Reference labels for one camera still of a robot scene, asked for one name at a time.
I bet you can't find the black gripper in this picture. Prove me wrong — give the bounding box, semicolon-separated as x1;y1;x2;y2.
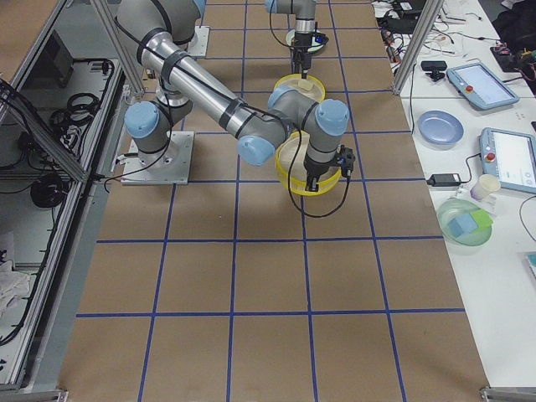
303;154;335;192
291;30;314;79

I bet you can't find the yellow steamer basket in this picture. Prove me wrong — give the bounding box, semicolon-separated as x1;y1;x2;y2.
274;74;326;102
274;129;343;198

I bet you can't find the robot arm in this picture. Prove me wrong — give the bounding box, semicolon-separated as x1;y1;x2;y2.
265;0;317;79
115;1;355;192

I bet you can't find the light green bowl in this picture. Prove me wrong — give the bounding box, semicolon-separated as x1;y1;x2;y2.
285;29;329;55

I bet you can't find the black power adapter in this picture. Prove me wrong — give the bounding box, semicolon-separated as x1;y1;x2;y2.
426;173;469;188

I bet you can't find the black webcam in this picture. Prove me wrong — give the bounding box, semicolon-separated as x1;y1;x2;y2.
420;60;447;82

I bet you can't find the blue plate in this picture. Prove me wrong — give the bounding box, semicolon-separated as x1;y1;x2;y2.
417;110;464;150

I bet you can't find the green bowl with sponges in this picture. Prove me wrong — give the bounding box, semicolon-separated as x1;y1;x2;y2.
437;198;493;255

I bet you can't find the paper cup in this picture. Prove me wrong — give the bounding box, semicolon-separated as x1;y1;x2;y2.
470;173;501;201

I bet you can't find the teach pendant far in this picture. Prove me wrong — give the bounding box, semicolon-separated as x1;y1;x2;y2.
446;63;519;111

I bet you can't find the teach pendant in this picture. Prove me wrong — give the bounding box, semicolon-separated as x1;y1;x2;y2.
479;127;535;194
446;63;519;111

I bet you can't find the teach pendant near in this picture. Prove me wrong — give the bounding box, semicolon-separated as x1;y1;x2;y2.
479;127;535;194

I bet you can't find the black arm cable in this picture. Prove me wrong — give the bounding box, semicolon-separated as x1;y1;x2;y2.
288;137;351;219
268;10;299;54

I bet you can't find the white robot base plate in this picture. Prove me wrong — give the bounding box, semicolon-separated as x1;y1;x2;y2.
121;131;194;185

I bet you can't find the aluminium frame post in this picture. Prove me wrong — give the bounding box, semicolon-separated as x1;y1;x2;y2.
392;0;443;95

